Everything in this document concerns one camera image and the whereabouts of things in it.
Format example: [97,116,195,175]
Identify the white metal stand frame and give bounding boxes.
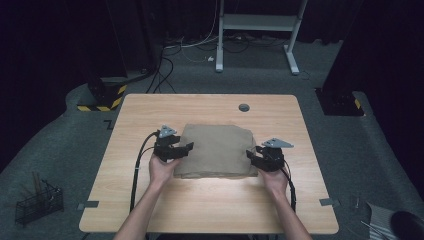
[214,0,309,76]

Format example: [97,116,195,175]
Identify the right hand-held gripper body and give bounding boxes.
[258,137,295,172]

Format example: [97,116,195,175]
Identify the white floor cable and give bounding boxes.
[164,0,220,64]

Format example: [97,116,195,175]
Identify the black floor cables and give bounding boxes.
[145,33,288,95]

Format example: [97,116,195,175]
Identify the person's right hand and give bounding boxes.
[261,166,290,198]

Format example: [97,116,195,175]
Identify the black round object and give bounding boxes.
[389,210,424,240]

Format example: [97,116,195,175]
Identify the black wire basket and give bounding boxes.
[14,179,65,226]

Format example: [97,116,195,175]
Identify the right hand-held gripper black cable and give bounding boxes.
[281,159,298,213]

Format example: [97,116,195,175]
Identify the hand-held gripper black cable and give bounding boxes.
[281,159,298,213]
[129,131,160,213]

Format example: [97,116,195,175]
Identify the dark curtain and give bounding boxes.
[321,0,424,191]
[0,0,158,183]

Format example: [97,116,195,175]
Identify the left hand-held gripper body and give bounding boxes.
[153,125,184,164]

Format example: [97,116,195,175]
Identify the black yellow striped stand base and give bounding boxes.
[77,77,128,113]

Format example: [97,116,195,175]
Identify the person's left hand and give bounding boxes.
[148,154,183,188]

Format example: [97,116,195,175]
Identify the grey tape piece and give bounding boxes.
[319,197,341,207]
[77,200,100,211]

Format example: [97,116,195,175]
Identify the beige shorts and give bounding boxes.
[173,123,259,180]

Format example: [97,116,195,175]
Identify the left hand-held gripper black cable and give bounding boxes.
[129,131,160,213]

